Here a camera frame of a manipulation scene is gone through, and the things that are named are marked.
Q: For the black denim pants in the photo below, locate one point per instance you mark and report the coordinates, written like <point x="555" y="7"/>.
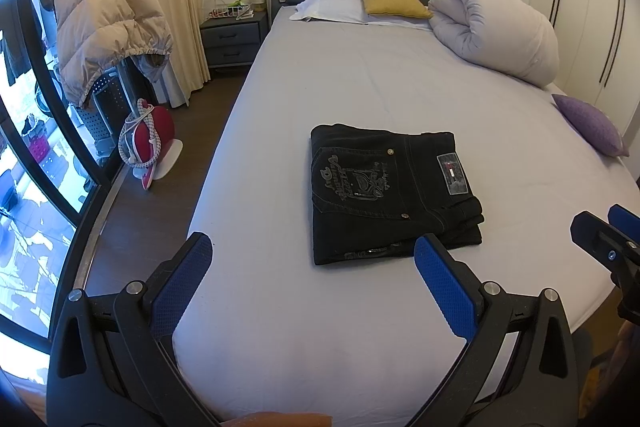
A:
<point x="375" y="192"/>

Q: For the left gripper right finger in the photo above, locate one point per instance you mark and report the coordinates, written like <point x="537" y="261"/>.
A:
<point x="480" y="318"/>

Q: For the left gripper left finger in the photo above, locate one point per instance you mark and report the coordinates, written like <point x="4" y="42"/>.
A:
<point x="147" y="315"/>

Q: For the bed with white sheet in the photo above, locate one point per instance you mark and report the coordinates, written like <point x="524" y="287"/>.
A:
<point x="364" y="341"/>

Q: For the white pillow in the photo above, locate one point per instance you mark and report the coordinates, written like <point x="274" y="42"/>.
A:
<point x="350" y="12"/>

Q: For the white wardrobe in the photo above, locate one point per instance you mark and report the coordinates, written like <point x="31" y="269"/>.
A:
<point x="599" y="55"/>

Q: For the grey nightstand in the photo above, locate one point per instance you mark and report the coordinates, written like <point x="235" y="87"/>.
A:
<point x="229" y="42"/>

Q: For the yellow cushion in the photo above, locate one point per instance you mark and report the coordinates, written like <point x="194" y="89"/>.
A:
<point x="403" y="8"/>

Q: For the beige puffer jacket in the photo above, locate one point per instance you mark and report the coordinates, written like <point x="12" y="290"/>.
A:
<point x="93" y="36"/>

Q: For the black perforated chair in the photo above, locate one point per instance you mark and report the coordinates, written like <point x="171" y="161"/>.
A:
<point x="100" y="122"/>

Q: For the person's left hand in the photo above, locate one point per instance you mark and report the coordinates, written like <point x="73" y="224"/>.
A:
<point x="276" y="419"/>

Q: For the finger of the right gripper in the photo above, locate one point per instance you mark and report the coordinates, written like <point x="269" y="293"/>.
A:
<point x="626" y="222"/>
<point x="597" y="238"/>

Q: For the rolled white duvet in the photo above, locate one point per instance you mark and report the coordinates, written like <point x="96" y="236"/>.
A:
<point x="508" y="36"/>

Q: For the red fan with cord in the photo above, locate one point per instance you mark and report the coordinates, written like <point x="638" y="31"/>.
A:
<point x="147" y="142"/>

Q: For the purple cushion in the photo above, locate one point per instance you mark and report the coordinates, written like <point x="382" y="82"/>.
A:
<point x="593" y="125"/>

